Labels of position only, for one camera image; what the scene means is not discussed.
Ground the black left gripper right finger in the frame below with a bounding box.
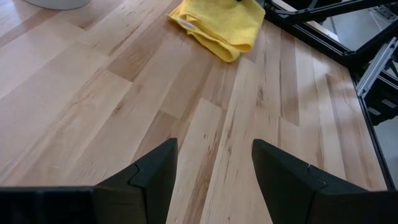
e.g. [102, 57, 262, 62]
[251, 139, 398, 224]

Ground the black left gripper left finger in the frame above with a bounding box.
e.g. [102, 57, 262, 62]
[0, 138, 178, 224]

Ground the yellow microfiber towel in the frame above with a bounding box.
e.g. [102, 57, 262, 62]
[167, 0, 267, 63]

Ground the white round plant pot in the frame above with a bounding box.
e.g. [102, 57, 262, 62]
[24, 0, 91, 11]

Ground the silver aluminium rail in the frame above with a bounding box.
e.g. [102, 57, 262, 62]
[356, 37, 398, 98]

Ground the black aluminium table frame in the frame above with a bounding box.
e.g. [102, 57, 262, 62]
[263, 0, 398, 190]

